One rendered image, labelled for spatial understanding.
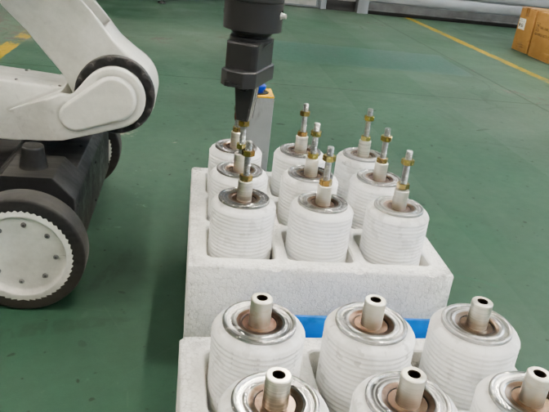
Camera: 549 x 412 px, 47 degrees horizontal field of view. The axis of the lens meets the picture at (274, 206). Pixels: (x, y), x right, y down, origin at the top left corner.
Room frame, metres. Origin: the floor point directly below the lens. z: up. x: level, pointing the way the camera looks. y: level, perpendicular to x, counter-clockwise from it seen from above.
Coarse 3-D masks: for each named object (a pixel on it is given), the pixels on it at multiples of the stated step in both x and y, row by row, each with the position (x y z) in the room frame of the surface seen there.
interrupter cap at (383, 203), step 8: (376, 200) 0.90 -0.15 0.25; (384, 200) 0.91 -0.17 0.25; (408, 200) 0.92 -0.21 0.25; (384, 208) 0.87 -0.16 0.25; (392, 208) 0.88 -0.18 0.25; (408, 208) 0.89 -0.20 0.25; (416, 208) 0.89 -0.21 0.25; (400, 216) 0.85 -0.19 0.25; (408, 216) 0.86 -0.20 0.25; (416, 216) 0.86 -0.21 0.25
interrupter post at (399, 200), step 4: (396, 188) 0.89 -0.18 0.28; (396, 192) 0.89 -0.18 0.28; (400, 192) 0.88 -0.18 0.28; (404, 192) 0.88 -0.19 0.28; (408, 192) 0.89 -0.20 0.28; (396, 196) 0.88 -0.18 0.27; (400, 196) 0.88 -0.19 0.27; (404, 196) 0.88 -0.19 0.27; (392, 200) 0.89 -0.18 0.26; (396, 200) 0.88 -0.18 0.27; (400, 200) 0.88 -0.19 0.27; (404, 200) 0.88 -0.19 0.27; (392, 204) 0.89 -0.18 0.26; (396, 204) 0.88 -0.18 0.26; (400, 204) 0.88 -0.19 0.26; (404, 204) 0.88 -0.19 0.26; (396, 208) 0.88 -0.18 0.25; (400, 208) 0.88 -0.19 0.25; (404, 208) 0.89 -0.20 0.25
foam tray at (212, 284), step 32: (192, 192) 1.03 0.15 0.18; (192, 224) 0.90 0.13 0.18; (192, 256) 0.80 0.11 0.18; (352, 256) 0.85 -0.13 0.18; (192, 288) 0.77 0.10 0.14; (224, 288) 0.78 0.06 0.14; (256, 288) 0.78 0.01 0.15; (288, 288) 0.79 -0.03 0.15; (320, 288) 0.80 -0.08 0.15; (352, 288) 0.81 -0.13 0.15; (384, 288) 0.81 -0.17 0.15; (416, 288) 0.82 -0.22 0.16; (448, 288) 0.83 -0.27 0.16; (192, 320) 0.77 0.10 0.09
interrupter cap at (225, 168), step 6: (222, 162) 0.99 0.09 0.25; (228, 162) 1.00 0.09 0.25; (216, 168) 0.96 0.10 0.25; (222, 168) 0.97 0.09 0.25; (228, 168) 0.97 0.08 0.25; (252, 168) 0.98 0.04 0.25; (258, 168) 0.98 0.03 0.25; (222, 174) 0.95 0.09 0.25; (228, 174) 0.94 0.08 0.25; (234, 174) 0.95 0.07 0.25; (252, 174) 0.96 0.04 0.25; (258, 174) 0.95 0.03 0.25
